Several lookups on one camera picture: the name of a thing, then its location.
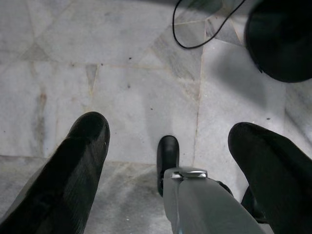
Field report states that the black robot left foot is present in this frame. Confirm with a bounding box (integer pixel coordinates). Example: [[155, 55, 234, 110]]
[[156, 135, 180, 197]]

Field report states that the black round object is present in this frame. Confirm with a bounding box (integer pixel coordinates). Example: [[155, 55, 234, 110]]
[[244, 0, 312, 83]]

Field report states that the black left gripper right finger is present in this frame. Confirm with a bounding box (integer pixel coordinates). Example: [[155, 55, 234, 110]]
[[228, 121, 312, 234]]

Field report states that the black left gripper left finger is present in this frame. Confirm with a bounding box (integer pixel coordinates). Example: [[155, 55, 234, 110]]
[[0, 111, 111, 234]]

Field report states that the thin black floor cable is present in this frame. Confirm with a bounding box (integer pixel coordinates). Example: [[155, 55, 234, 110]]
[[172, 0, 246, 50]]

